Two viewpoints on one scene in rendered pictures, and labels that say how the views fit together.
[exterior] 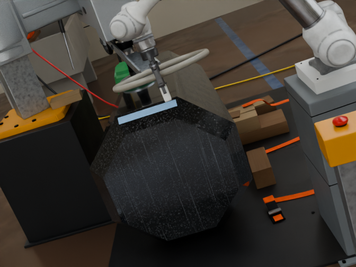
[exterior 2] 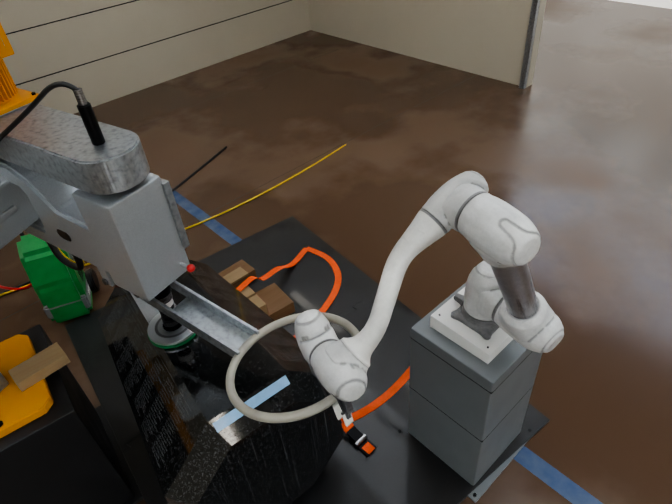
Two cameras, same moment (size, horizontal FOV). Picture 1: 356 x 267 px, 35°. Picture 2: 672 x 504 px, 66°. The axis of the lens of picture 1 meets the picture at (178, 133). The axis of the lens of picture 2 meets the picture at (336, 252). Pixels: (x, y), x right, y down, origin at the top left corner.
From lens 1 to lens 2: 187 cm
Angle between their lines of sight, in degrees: 40
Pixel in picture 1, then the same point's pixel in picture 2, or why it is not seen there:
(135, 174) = (238, 480)
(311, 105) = (495, 383)
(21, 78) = not seen: outside the picture
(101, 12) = (142, 264)
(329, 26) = (547, 317)
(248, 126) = not seen: hidden behind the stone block
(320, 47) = (537, 339)
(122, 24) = (362, 385)
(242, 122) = not seen: hidden behind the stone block
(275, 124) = (283, 308)
